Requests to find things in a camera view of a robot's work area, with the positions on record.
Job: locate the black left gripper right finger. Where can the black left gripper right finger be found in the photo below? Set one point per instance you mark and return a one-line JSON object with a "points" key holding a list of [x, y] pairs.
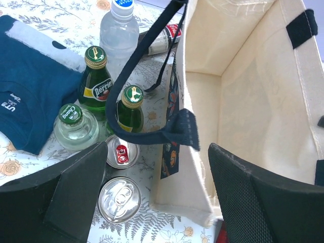
{"points": [[258, 205]]}

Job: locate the green Perrier bottle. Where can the green Perrier bottle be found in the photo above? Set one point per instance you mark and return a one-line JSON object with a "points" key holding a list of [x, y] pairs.
{"points": [[96, 82], [129, 112]]}

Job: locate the red plaid skirt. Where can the red plaid skirt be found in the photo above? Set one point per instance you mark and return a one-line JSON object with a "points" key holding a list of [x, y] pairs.
{"points": [[222, 235]]}

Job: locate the blue folded garment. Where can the blue folded garment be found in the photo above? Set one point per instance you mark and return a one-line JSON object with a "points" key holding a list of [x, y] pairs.
{"points": [[38, 77]]}

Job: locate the floral tablecloth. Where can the floral tablecloth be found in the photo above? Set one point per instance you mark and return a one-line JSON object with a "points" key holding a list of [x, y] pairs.
{"points": [[76, 24]]}

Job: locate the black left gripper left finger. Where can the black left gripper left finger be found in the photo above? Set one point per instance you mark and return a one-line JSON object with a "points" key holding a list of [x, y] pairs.
{"points": [[55, 204]]}

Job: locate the blue cap Pocari bottle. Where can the blue cap Pocari bottle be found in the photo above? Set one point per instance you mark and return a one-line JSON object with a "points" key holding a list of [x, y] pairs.
{"points": [[119, 33]]}

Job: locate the beige canvas tote bag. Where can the beige canvas tote bag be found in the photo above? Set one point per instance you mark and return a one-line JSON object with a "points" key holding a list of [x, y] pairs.
{"points": [[248, 76]]}

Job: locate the silver top can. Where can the silver top can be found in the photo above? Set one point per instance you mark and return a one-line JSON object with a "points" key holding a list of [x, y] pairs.
{"points": [[119, 200]]}

